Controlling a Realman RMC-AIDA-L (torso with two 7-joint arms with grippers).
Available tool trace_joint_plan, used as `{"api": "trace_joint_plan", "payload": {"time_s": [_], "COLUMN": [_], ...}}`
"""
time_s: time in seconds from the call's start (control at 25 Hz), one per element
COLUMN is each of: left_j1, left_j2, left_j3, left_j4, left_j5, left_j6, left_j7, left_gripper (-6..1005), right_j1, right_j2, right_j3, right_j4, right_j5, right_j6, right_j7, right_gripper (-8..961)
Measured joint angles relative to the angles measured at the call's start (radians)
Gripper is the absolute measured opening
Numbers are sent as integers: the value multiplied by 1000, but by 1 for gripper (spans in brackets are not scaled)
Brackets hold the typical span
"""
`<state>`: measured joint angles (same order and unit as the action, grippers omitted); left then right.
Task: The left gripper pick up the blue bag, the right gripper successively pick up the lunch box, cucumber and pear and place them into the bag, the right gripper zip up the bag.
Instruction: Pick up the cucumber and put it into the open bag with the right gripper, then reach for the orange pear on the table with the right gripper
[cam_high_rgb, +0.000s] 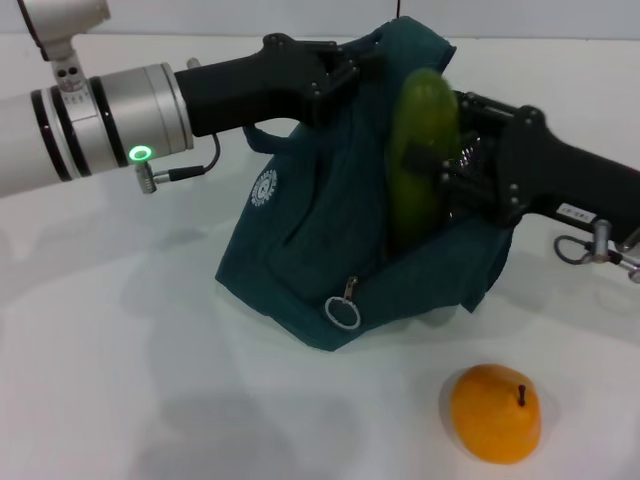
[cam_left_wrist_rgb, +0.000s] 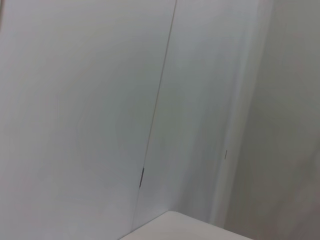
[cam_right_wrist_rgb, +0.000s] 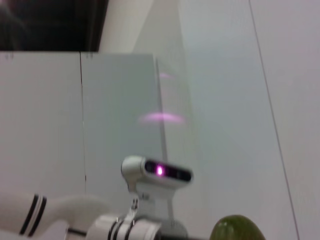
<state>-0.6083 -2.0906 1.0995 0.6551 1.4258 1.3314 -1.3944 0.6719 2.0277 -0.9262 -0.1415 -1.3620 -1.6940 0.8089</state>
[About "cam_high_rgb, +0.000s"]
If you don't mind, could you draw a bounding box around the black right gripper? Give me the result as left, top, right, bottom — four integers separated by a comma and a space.
402, 91, 640, 252

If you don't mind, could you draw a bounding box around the green cucumber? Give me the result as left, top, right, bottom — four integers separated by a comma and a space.
387, 68, 460, 256

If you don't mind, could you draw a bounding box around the right wrist cable with plug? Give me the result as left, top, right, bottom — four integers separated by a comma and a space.
553, 218, 640, 285

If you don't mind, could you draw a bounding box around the orange pear fruit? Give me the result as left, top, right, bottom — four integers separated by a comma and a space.
449, 363, 542, 464

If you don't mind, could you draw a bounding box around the teal fabric lunch bag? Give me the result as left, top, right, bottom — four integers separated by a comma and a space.
214, 14, 514, 354

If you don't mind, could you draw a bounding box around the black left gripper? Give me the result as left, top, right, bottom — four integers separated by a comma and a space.
173, 33, 387, 139

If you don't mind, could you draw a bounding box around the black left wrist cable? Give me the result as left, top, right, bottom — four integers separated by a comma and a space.
133, 133, 222, 195

